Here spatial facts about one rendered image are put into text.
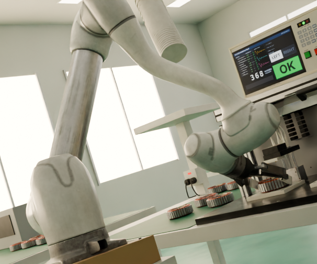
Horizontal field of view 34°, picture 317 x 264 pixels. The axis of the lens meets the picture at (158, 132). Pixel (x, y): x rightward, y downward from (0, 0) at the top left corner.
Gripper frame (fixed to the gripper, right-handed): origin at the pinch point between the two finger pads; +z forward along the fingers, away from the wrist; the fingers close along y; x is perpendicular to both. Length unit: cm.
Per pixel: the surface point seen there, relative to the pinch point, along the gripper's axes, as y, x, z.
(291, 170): 1.3, 7.3, 9.9
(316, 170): 3.7, 10.7, 22.9
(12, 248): -194, 1, 10
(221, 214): -8.3, -13.9, -17.2
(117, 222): -133, 15, 40
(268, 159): -1.6, 9.1, 0.1
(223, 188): -67, 27, 55
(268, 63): 5.6, 41.6, -8.7
